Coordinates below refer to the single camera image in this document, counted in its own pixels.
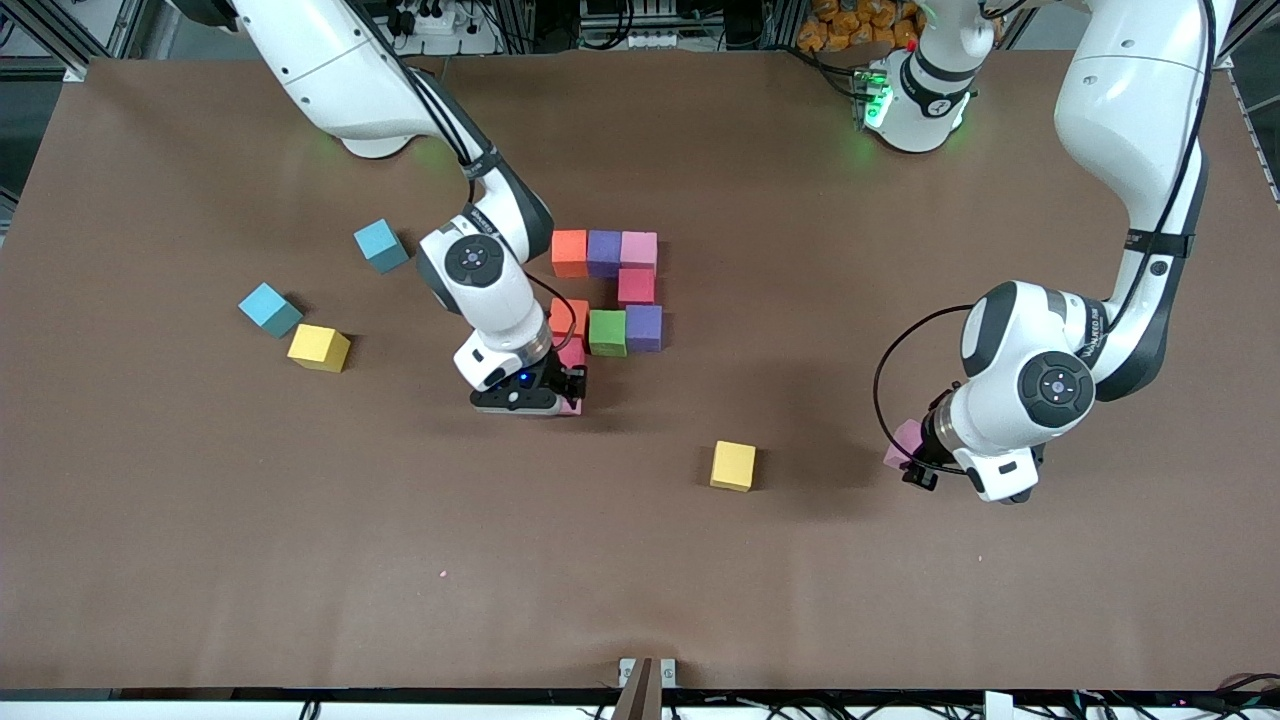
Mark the green foam cube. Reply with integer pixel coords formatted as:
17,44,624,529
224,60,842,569
587,309,629,358

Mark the purple foam cube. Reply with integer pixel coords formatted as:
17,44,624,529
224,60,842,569
625,304,665,353
586,230,624,279

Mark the yellow foam cube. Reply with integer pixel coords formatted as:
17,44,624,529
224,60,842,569
710,440,758,493
287,324,352,374

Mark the light blue foam cube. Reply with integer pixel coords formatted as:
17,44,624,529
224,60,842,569
353,219,411,275
238,282,304,339

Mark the brown table cover sheet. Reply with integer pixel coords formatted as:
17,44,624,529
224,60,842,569
0,50,1280,691

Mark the grey electronics unit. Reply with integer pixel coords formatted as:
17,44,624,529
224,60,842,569
578,0,691,51

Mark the white power strip with plugs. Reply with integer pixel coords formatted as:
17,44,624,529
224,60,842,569
385,0,501,56

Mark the bag of orange items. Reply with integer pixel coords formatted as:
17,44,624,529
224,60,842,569
797,0,926,53

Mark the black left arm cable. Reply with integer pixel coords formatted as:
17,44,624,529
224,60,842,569
872,0,1219,476

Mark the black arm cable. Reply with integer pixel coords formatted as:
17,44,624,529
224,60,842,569
872,0,1219,476
370,20,581,351

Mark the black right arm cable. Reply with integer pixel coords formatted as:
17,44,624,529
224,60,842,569
370,20,581,351

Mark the small metal mount bracket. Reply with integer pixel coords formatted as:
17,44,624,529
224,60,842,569
618,657,677,689

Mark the brown mount bar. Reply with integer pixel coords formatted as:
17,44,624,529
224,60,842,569
612,658,663,720

